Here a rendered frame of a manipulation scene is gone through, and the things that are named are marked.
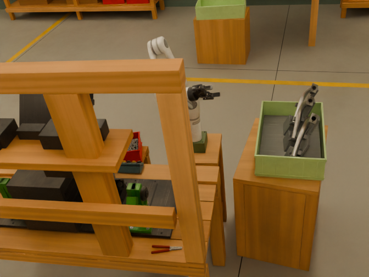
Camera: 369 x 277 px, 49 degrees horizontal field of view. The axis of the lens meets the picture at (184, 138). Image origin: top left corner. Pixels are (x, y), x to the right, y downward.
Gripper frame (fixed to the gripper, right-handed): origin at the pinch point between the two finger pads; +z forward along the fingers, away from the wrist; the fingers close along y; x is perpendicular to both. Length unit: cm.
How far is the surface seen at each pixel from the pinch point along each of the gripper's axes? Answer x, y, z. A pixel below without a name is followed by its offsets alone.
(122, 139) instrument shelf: 36, -38, -23
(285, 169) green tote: 25, 69, 17
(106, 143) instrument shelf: 38, -42, -28
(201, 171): 31, 46, -28
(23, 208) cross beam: 68, -42, -73
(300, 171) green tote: 26, 72, 25
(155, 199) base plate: 52, 25, -45
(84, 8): -322, 276, -412
